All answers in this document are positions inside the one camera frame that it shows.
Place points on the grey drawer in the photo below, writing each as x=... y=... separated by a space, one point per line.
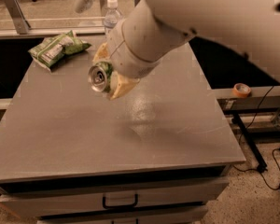
x=171 y=215
x=72 y=201

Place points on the grey top drawer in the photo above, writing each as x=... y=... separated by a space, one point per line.
x=72 y=201

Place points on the left metal railing bracket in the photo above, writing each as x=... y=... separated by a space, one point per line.
x=20 y=23

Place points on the black drawer handle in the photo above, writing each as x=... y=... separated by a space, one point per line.
x=119 y=201

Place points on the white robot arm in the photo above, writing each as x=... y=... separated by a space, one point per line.
x=137 y=43

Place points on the green soda can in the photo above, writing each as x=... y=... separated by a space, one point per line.
x=100 y=76

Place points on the clear plastic water bottle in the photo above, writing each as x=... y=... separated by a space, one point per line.
x=112 y=16

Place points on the black metal stand leg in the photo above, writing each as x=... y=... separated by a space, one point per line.
x=262 y=165

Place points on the orange tape roll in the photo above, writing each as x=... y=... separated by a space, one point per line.
x=241 y=90

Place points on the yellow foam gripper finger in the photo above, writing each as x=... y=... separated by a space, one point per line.
x=101 y=54
x=121 y=85

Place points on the green snack bag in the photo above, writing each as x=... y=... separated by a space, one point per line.
x=53 y=49

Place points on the grey lower drawer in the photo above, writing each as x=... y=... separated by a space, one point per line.
x=171 y=215

